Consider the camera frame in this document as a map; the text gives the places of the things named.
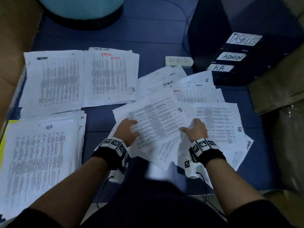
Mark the person's right hand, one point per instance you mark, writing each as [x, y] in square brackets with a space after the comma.
[194, 130]

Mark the person's left hand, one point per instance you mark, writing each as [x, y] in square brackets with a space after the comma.
[126, 133]

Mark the pile of printed papers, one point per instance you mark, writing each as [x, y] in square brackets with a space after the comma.
[213, 116]

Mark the printed paper sheet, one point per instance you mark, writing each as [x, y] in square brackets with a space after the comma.
[152, 123]

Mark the neat stack of printed papers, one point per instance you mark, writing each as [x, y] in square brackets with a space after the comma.
[40, 163]
[54, 83]
[109, 76]

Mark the yellow folder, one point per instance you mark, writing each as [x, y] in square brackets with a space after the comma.
[2, 140]

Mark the person's right forearm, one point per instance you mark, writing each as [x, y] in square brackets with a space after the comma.
[232, 182]

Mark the person's left forearm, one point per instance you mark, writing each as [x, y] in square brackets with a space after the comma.
[71, 197]

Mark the person's dark trousers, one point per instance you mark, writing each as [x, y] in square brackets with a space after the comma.
[156, 206]

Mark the black marker wristband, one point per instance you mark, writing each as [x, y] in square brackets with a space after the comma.
[111, 152]
[205, 149]

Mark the white power strip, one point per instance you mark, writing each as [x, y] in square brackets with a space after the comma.
[179, 61]

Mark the brown cardboard box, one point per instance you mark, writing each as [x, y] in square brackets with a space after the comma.
[280, 83]

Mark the teal cylindrical barrel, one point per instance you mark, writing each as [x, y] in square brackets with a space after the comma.
[80, 7]

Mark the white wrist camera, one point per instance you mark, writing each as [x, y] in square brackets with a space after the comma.
[190, 166]
[116, 175]

